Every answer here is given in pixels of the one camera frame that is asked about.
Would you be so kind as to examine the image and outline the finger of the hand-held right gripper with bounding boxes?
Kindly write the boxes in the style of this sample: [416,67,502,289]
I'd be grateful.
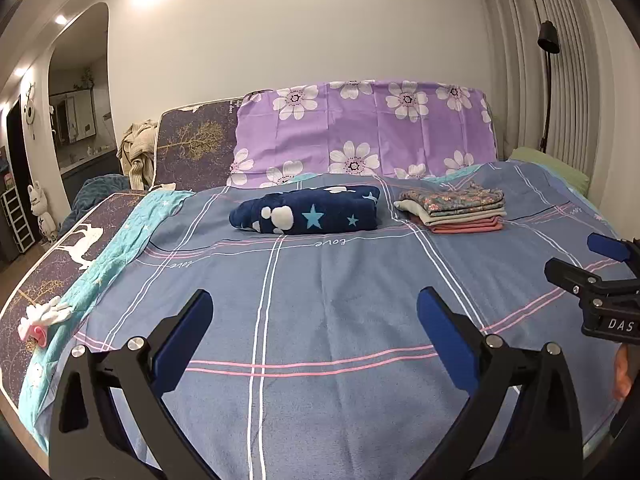
[586,232,640,263]
[544,257,640,307]

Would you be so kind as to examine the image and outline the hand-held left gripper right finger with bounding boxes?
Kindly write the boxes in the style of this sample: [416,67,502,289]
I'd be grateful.
[416,286,585,480]

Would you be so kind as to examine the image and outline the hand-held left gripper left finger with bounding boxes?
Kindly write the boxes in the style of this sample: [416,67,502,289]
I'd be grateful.
[49,289,215,480]

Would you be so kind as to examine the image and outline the navy fleece star pajama top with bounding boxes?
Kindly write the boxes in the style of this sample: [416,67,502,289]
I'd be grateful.
[229,185,382,236]

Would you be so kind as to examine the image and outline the beige clothes pile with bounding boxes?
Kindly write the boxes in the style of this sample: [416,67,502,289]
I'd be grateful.
[117,120,160,191]

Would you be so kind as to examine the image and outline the person's right hand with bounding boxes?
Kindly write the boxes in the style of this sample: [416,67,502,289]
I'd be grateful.
[612,345,637,402]

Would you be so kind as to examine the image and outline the green pillow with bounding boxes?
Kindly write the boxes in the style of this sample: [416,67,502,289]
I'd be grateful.
[510,146,591,193]

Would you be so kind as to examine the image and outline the pink folded garment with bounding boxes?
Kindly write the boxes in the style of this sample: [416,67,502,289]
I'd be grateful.
[429,217,503,234]

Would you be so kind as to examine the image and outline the blue plaid bed sheet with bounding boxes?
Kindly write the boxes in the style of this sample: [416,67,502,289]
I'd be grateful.
[20,160,631,480]

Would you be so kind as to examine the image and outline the floral folded garment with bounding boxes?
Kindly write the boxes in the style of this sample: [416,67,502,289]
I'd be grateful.
[394,182,506,213]

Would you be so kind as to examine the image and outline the pink and white socks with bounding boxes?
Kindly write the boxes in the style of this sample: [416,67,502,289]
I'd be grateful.
[17,296,76,348]

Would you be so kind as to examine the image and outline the dark purple deer-print quilt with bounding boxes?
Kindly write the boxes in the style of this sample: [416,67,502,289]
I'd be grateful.
[0,191,146,411]

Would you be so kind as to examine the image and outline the white pleated curtain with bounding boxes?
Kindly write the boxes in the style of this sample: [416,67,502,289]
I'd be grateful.
[475,0,640,221]

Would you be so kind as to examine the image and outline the dark teal knitted blanket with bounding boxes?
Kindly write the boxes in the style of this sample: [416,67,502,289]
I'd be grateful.
[70,174,133,226]

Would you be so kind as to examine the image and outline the white cat figurine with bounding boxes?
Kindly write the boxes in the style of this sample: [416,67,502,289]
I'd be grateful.
[27,182,56,243]

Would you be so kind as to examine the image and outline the dark bathroom counter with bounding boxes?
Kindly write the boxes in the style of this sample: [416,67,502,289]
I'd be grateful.
[60,147,121,196]

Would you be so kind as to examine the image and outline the dark purple tree-print headboard cushion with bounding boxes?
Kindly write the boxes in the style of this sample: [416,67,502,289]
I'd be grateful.
[152,91,266,192]

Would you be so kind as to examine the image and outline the white storage rack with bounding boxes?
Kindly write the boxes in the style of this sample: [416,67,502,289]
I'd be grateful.
[0,187,36,253]

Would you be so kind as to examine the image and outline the black floor lamp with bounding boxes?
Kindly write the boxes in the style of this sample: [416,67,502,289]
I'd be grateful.
[537,20,560,153]

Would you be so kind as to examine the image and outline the purple floral pillow cover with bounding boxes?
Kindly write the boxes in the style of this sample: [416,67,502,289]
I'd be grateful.
[226,79,498,188]

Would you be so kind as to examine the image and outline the bathroom mirror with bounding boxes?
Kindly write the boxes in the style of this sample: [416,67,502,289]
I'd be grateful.
[50,87,98,146]

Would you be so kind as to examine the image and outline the white wall decoration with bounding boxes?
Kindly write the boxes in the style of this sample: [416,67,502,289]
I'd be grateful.
[22,82,38,141]

